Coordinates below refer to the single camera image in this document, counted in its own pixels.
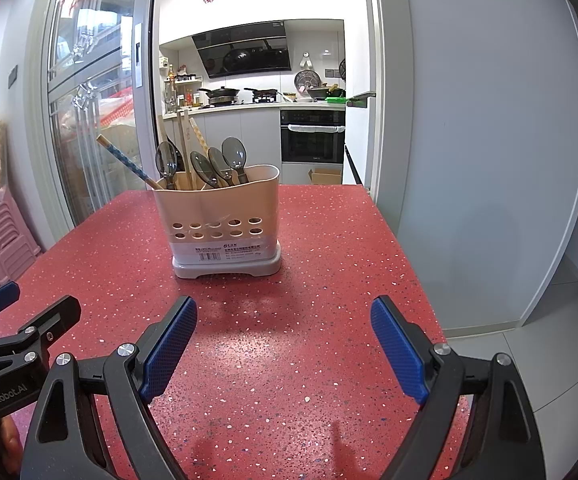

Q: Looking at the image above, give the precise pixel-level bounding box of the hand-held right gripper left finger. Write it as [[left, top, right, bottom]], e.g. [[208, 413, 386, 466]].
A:
[[19, 296, 199, 480]]

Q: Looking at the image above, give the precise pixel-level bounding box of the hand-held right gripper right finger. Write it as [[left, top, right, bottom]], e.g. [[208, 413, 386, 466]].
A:
[[370, 296, 542, 480]]

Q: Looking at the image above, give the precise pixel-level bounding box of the beige plastic utensil holder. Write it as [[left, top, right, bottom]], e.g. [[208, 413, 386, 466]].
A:
[[154, 164, 282, 279]]

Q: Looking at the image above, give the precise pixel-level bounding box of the blue patterned bamboo chopstick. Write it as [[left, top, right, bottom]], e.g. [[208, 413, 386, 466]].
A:
[[96, 134, 165, 190]]

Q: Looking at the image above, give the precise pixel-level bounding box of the dark translucent plastic spoon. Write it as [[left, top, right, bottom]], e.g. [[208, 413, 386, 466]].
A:
[[155, 141, 181, 192], [207, 146, 234, 186], [221, 136, 250, 184], [189, 151, 218, 190]]

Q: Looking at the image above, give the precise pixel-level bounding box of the orange patterned bamboo chopstick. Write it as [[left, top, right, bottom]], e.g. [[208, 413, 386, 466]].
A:
[[190, 117, 209, 157]]

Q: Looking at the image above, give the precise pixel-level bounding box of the person's left hand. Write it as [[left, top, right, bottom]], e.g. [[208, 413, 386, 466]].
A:
[[0, 417, 24, 463]]

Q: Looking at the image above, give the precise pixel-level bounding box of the stack of pink plastic stools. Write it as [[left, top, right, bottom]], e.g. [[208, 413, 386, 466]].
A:
[[0, 195, 44, 283]]

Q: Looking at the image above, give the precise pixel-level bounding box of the cardboard box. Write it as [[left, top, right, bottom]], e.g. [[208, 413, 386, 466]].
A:
[[308, 167, 343, 187]]

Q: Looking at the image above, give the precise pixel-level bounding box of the red plastic basket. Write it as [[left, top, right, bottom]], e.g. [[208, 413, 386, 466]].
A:
[[98, 87, 134, 126]]

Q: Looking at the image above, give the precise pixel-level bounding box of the black built-in oven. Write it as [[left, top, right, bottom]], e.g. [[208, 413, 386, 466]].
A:
[[280, 109, 346, 165]]

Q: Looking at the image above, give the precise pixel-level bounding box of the grey kitchen cabinet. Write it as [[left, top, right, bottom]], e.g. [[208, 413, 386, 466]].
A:
[[161, 107, 282, 186]]

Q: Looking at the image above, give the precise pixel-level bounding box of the sliding glass door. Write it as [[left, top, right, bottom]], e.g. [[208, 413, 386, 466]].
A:
[[44, 0, 162, 231]]

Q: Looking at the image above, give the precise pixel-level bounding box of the black wok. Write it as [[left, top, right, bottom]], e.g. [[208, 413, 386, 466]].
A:
[[198, 86, 241, 106]]

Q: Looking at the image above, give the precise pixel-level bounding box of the row of condiment bottles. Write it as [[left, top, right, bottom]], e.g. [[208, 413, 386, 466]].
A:
[[161, 57, 205, 111]]

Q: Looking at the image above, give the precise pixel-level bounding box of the black cooking pot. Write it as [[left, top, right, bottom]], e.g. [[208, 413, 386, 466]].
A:
[[308, 83, 345, 101]]

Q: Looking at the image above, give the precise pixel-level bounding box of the round metal strainer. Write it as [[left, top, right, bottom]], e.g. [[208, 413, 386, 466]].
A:
[[294, 70, 320, 92]]

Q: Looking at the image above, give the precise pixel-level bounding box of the black range hood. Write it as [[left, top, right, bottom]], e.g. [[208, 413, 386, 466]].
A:
[[191, 20, 292, 80]]

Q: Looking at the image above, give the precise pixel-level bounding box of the white refrigerator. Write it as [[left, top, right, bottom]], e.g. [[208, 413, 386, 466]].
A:
[[344, 0, 380, 191]]

